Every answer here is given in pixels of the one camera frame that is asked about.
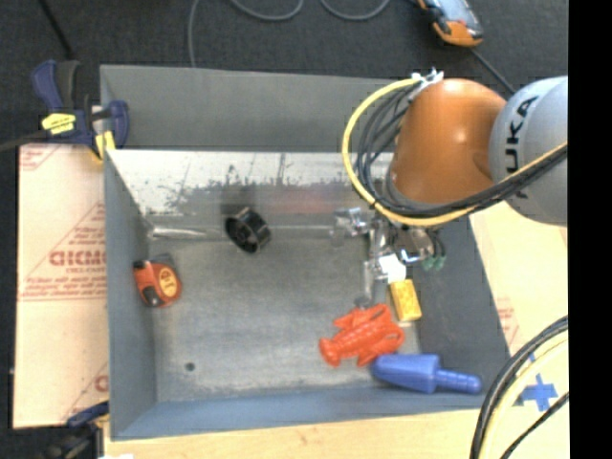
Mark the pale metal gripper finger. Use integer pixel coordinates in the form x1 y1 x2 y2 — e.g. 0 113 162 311
330 207 372 250
353 253 408 308

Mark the yellow block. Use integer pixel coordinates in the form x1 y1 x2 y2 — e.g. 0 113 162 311
387 278 424 323

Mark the red toy lobster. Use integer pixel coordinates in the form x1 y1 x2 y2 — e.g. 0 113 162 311
318 302 406 368

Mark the blue toy carrot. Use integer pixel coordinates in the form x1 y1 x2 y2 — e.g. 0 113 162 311
370 353 483 396

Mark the black ribbed wheel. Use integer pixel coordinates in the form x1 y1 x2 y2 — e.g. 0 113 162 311
224 207 273 254

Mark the grey metal bin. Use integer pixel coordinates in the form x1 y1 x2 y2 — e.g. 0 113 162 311
98 63 512 442

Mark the orange tape measure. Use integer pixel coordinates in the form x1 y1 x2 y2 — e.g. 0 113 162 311
132 254 184 309

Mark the brown cardboard board, red print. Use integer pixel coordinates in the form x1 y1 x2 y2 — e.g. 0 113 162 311
11 142 569 430

